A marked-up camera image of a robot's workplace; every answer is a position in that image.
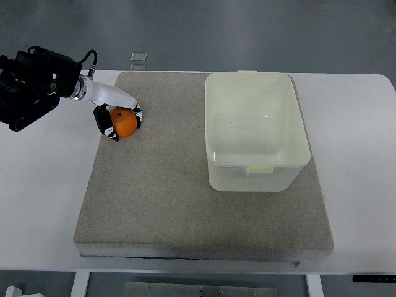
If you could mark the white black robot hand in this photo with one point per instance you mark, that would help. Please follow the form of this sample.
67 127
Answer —
105 96

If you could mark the orange fruit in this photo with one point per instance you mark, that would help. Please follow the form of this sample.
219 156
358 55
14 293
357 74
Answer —
124 121

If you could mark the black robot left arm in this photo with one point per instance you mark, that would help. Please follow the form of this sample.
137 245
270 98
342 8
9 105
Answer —
33 83

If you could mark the white plastic box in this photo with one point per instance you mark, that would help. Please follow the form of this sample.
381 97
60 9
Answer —
255 137

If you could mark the small clear plastic square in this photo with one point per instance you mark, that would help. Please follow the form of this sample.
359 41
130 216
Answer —
138 57

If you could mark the grey foam mat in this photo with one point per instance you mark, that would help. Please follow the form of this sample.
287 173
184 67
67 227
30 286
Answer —
149 195

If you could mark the grey metal plate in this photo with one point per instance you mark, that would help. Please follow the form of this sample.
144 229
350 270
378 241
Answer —
174 290

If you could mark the white block on floor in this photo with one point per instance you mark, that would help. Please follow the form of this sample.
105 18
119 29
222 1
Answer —
12 291

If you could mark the black table control panel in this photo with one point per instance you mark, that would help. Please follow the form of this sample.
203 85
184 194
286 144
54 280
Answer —
371 278

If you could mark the white table leg frame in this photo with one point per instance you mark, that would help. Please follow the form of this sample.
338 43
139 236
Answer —
82 278

